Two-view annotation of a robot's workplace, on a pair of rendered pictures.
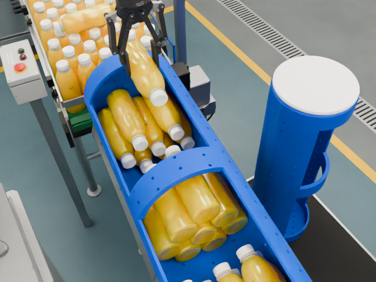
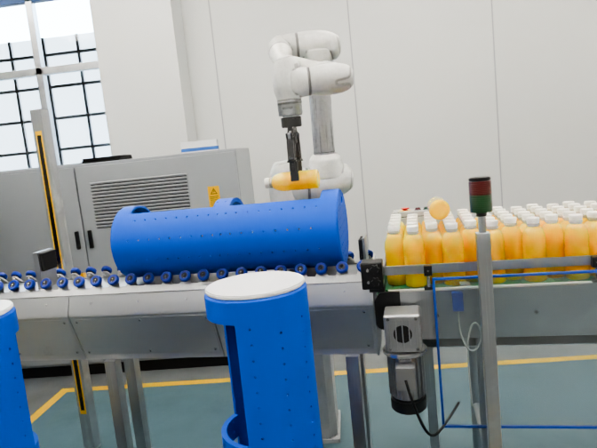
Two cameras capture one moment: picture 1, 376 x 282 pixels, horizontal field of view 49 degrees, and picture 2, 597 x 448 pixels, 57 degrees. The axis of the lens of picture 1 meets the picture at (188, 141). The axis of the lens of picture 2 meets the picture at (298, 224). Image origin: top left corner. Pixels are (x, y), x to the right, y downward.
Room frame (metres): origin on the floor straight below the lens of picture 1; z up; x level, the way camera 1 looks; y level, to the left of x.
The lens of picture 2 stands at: (1.98, -1.57, 1.38)
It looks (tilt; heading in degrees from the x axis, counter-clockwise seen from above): 7 degrees down; 125
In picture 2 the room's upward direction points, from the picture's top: 6 degrees counter-clockwise
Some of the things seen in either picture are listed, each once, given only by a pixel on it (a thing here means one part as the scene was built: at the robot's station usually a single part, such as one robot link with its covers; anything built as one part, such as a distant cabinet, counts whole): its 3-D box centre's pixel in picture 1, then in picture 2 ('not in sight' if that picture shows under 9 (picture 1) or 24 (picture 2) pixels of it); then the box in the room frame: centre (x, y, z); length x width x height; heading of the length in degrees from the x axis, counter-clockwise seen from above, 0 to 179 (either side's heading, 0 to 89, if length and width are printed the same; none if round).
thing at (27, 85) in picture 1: (22, 70); (418, 220); (1.09, 0.55, 1.05); 0.20 x 0.10 x 0.10; 23
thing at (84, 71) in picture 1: (90, 81); not in sight; (1.09, 0.33, 0.99); 0.07 x 0.07 x 0.19
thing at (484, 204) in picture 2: not in sight; (481, 203); (1.51, 0.02, 1.18); 0.06 x 0.06 x 0.05
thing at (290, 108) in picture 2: not in sight; (290, 108); (0.81, 0.11, 1.54); 0.09 x 0.09 x 0.06
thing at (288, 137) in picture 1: (292, 164); (272, 434); (1.00, -0.42, 0.59); 0.28 x 0.28 x 0.88
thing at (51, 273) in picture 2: not in sight; (47, 268); (-0.21, -0.31, 1.00); 0.10 x 0.04 x 0.15; 113
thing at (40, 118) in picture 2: not in sight; (67, 285); (-0.49, -0.07, 0.85); 0.06 x 0.06 x 1.70; 23
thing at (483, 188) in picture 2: not in sight; (480, 188); (1.51, 0.02, 1.23); 0.06 x 0.06 x 0.04
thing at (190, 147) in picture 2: not in sight; (200, 146); (-0.69, 1.17, 1.48); 0.24 x 0.12 x 0.08; 38
